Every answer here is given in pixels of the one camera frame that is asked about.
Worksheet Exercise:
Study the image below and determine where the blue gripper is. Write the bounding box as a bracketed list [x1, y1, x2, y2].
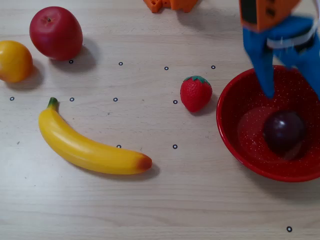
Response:
[242, 14, 320, 101]

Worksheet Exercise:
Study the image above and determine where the dark purple plum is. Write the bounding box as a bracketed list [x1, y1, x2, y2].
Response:
[262, 110, 307, 157]

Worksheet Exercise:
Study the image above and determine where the orange robot base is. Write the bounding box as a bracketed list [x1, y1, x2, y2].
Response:
[143, 0, 201, 14]

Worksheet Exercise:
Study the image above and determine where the red speckled bowl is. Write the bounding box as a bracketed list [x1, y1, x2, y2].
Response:
[216, 64, 320, 183]

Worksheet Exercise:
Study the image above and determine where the red toy strawberry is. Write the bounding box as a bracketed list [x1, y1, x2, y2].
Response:
[179, 75, 213, 113]

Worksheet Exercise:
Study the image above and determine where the yellow toy banana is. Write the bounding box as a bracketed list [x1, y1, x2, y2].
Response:
[38, 96, 153, 175]

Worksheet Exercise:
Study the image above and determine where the red toy apple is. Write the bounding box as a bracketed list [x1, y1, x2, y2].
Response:
[29, 6, 84, 61]

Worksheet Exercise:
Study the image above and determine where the yellow orange round fruit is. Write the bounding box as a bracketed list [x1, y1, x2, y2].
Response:
[0, 40, 34, 83]

